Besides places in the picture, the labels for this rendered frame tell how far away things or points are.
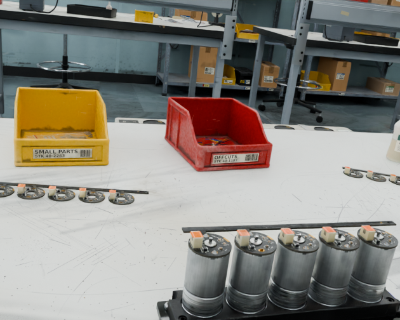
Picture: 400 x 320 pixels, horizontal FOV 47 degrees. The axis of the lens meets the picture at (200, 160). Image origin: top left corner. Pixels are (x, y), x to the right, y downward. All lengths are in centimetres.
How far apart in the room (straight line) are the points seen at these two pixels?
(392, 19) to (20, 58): 323
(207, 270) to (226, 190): 24
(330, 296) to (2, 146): 41
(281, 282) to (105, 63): 443
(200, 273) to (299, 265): 6
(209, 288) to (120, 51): 443
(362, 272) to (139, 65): 445
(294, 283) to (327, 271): 2
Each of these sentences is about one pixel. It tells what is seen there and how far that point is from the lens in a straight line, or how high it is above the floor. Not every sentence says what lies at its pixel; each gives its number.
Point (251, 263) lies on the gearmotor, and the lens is 27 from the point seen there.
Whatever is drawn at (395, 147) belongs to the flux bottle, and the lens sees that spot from 70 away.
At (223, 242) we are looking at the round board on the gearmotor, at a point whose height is 81.
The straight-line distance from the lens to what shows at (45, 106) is 62.
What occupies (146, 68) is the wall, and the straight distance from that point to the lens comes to 471.
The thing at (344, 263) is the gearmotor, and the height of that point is 80.
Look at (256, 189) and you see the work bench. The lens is 51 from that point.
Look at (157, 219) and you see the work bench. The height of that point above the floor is 75.
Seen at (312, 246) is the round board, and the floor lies 81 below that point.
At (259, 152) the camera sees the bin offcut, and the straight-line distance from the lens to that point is 56.
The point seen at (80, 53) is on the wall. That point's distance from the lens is 465.
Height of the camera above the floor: 95
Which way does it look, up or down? 20 degrees down
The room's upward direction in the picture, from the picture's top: 7 degrees clockwise
